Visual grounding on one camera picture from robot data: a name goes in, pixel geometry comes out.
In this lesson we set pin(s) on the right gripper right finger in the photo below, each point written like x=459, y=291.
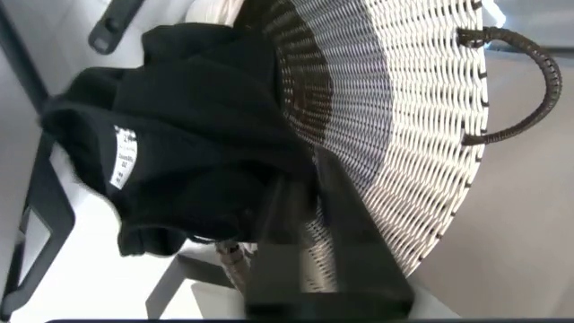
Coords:
x=359, y=269

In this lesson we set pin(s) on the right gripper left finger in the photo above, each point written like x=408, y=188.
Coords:
x=275, y=269

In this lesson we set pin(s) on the black garment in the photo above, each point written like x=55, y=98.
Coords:
x=193, y=134

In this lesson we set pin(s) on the white laundry basket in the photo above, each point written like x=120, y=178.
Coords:
x=403, y=112

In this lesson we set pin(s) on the black clothes rack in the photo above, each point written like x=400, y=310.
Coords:
x=49, y=202

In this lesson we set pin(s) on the white garment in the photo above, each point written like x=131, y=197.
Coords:
x=215, y=11

